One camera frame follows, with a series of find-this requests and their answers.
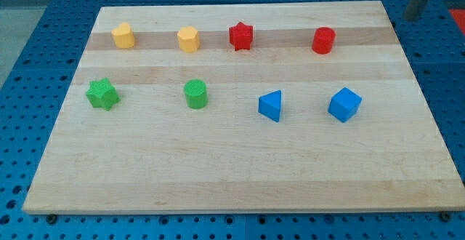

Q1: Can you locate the blue cube block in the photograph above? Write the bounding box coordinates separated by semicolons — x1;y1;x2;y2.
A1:
328;87;363;123

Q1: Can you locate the blue triangle block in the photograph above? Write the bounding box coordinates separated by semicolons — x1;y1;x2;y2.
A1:
258;90;282;122

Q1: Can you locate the green cylinder block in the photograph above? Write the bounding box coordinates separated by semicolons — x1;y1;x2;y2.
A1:
184;79;208;109

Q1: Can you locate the wooden board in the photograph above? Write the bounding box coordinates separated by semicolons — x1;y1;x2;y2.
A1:
23;1;464;215

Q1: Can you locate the red star block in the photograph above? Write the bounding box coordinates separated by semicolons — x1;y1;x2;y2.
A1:
229;22;254;51

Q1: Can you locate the yellow hexagon block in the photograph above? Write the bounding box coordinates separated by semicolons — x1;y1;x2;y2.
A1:
177;26;200;53

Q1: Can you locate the red cylinder block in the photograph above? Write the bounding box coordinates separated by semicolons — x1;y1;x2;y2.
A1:
312;27;336;55

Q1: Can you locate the yellow heart block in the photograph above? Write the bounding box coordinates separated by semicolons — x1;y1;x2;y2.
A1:
111;22;136;49

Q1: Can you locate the green star block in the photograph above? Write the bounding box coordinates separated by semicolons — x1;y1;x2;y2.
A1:
86;78;120;111

